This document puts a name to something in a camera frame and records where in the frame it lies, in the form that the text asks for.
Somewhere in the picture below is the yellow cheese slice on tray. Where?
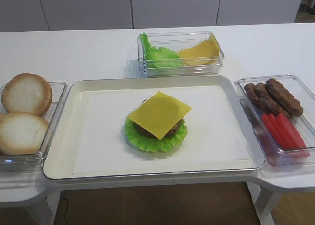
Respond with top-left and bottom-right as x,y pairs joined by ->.
127,92 -> 192,140

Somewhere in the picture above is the green lettuce leaf on tray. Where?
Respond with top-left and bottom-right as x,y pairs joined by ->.
124,118 -> 188,153

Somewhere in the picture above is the green lettuce in container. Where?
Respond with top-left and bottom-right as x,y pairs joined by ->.
139,33 -> 182,68

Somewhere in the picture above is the clear lettuce cheese container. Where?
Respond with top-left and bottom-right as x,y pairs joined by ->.
137,31 -> 224,77

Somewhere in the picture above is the yellow cheese slice stack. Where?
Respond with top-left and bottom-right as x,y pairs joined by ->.
177,35 -> 220,66

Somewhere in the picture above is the brown patty on tray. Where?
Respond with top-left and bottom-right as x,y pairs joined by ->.
133,119 -> 184,139

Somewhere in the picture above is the white paper liner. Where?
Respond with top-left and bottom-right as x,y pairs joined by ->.
73,86 -> 257,176

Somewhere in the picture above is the rear brown patty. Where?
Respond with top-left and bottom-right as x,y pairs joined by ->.
244,83 -> 271,114

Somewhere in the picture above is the red tomato slice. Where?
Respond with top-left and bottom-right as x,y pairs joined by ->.
267,114 -> 295,150
261,113 -> 286,149
276,113 -> 306,150

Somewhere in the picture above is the middle brown patty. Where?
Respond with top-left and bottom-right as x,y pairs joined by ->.
254,83 -> 293,119

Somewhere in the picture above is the white serving tray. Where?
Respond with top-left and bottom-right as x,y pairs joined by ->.
43,75 -> 266,181

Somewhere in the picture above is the front brown patty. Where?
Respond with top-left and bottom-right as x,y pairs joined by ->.
265,78 -> 303,117

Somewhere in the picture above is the clear patty tomato container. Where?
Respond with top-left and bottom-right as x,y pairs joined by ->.
235,75 -> 315,166

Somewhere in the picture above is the upper bun half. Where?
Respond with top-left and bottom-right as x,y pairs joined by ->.
1,73 -> 53,116

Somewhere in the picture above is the bun half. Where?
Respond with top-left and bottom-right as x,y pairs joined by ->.
1,73 -> 53,116
0,112 -> 49,155

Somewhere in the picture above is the front red tomato slice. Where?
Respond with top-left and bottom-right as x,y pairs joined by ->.
276,113 -> 306,150

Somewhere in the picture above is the clear bun container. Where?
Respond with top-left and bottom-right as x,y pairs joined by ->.
0,82 -> 68,173

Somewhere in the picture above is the lower bun half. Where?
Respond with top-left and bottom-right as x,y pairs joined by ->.
0,112 -> 49,155

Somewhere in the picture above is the black floor cable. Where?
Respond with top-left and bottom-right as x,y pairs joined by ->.
60,197 -> 69,225

